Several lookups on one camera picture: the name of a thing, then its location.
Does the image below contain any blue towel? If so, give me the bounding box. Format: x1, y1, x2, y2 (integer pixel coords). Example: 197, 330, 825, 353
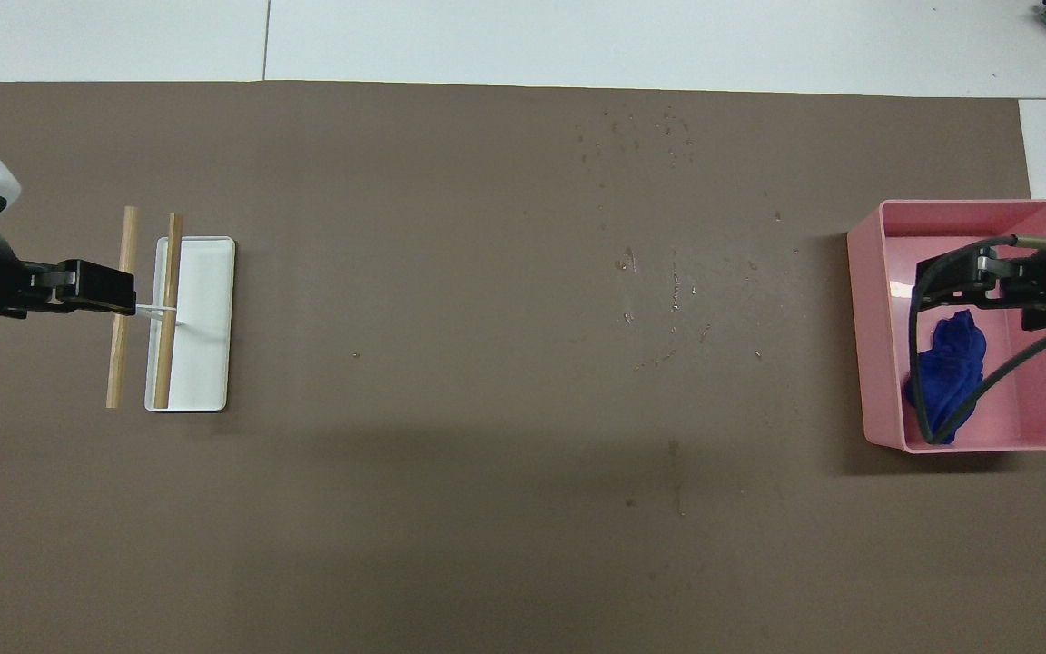
903, 309, 990, 445

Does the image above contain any white rack with wooden bars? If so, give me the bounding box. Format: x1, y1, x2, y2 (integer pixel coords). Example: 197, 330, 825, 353
137, 236, 236, 413

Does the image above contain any pink plastic bin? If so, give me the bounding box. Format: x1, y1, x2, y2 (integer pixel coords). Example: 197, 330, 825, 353
847, 198, 1046, 454

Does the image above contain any brown table mat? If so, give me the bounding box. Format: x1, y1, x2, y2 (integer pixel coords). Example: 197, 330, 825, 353
0, 80, 1046, 654

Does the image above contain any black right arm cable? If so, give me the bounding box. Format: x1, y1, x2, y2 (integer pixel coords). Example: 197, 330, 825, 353
908, 233, 1046, 447

